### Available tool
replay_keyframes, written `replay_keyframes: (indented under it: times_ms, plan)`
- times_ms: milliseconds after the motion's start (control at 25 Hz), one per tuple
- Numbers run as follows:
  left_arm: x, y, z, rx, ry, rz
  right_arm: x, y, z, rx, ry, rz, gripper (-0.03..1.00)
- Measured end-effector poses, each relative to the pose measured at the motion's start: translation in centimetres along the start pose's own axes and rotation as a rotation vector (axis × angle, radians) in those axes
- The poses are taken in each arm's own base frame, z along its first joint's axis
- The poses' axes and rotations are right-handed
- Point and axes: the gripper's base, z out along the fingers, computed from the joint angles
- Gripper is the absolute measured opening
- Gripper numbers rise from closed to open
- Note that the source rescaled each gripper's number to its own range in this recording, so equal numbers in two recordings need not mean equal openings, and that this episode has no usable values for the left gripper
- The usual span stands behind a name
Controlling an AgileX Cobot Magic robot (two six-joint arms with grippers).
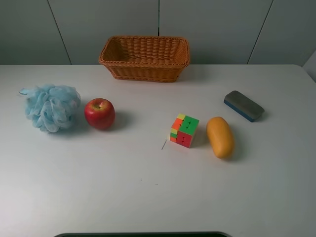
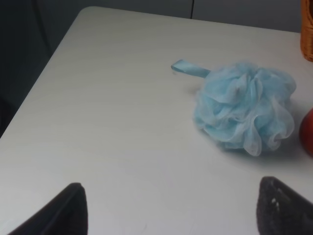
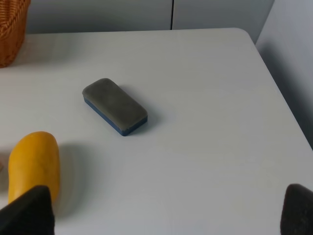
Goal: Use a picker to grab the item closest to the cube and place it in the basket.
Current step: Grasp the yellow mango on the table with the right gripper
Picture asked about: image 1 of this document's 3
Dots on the orange mango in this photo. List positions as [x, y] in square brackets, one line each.
[220, 137]

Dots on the multicoloured puzzle cube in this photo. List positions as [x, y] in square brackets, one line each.
[183, 130]

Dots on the orange wicker basket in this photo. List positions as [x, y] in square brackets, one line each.
[145, 58]

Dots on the red apple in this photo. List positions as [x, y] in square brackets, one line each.
[99, 113]

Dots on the grey blue board eraser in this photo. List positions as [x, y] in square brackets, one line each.
[243, 106]

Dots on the blue mesh bath loofah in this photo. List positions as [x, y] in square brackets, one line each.
[51, 108]

